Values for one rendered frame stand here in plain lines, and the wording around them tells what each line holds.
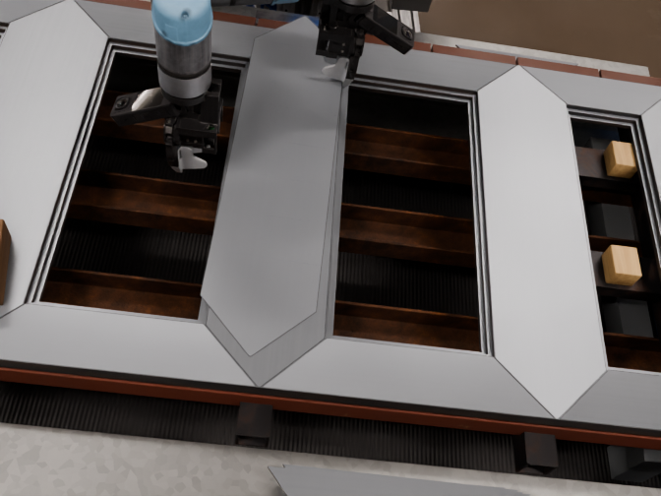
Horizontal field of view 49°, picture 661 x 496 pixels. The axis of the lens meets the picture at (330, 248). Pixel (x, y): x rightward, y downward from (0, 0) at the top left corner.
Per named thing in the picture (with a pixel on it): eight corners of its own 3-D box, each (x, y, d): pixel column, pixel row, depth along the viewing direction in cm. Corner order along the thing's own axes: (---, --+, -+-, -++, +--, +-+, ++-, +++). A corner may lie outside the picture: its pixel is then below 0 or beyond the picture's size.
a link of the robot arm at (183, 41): (208, -30, 96) (216, 15, 92) (208, 34, 105) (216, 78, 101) (146, -28, 94) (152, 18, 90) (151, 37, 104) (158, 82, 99)
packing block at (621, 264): (631, 286, 132) (642, 276, 128) (605, 283, 131) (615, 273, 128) (627, 258, 135) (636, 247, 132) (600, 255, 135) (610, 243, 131)
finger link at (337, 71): (319, 82, 139) (326, 44, 131) (350, 86, 139) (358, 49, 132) (318, 93, 137) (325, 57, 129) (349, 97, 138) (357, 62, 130)
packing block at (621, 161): (630, 179, 145) (640, 166, 142) (606, 175, 145) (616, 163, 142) (626, 155, 149) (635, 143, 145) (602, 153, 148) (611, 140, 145)
